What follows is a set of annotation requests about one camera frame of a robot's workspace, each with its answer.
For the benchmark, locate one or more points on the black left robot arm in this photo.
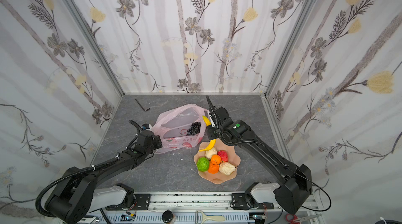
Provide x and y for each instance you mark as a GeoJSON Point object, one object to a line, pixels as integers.
{"type": "Point", "coordinates": [69, 198]}

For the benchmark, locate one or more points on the beige fake bread roll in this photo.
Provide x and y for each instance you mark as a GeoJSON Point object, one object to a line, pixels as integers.
{"type": "Point", "coordinates": [226, 168]}

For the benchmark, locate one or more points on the beige fake fruit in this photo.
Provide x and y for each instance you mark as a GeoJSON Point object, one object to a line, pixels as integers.
{"type": "Point", "coordinates": [210, 153]}

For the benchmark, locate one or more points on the red fake apple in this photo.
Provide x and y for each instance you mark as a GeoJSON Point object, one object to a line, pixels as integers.
{"type": "Point", "coordinates": [223, 156]}

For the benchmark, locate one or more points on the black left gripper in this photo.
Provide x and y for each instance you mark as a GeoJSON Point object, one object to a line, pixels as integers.
{"type": "Point", "coordinates": [146, 133]}

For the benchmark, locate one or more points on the dark fake grape bunch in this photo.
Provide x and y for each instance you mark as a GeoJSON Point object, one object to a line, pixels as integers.
{"type": "Point", "coordinates": [194, 129]}

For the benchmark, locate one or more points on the red handled scissors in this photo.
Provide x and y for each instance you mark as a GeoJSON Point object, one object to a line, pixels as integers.
{"type": "Point", "coordinates": [293, 219]}

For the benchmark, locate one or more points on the pink plastic bag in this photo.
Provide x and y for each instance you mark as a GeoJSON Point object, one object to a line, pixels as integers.
{"type": "Point", "coordinates": [172, 127]}

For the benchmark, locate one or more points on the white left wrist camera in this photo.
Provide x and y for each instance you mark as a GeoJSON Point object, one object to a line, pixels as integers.
{"type": "Point", "coordinates": [146, 126]}

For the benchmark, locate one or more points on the yellow fake banana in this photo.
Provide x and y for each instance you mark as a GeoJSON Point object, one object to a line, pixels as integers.
{"type": "Point", "coordinates": [210, 134]}

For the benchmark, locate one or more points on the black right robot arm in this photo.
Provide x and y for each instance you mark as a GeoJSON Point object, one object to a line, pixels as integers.
{"type": "Point", "coordinates": [293, 184]}

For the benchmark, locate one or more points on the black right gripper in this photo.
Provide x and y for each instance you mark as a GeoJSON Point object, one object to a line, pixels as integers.
{"type": "Point", "coordinates": [218, 116]}

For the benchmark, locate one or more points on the green fake fruit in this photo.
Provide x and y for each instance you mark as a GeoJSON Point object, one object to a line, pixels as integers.
{"type": "Point", "coordinates": [203, 164]}

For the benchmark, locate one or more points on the peach leaf-shaped plate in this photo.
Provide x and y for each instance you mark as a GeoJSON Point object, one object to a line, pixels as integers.
{"type": "Point", "coordinates": [233, 159]}

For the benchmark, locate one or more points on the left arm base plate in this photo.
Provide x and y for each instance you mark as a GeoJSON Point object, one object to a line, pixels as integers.
{"type": "Point", "coordinates": [132, 202]}

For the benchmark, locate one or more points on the orange fake orange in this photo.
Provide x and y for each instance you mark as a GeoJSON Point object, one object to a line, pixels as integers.
{"type": "Point", "coordinates": [215, 160]}

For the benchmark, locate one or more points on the white slotted cable duct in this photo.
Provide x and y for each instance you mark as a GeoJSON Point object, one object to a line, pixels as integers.
{"type": "Point", "coordinates": [181, 218]}

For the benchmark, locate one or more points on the black round knob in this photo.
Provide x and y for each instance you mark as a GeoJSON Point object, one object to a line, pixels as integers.
{"type": "Point", "coordinates": [168, 217]}

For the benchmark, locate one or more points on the cream handled brush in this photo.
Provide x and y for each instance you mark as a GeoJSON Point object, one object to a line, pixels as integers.
{"type": "Point", "coordinates": [212, 217]}

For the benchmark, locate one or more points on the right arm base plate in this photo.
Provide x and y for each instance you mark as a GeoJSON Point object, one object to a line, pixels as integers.
{"type": "Point", "coordinates": [243, 201]}

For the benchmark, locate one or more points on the aluminium mounting rail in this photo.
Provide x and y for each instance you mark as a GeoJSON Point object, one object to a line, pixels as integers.
{"type": "Point", "coordinates": [101, 198]}

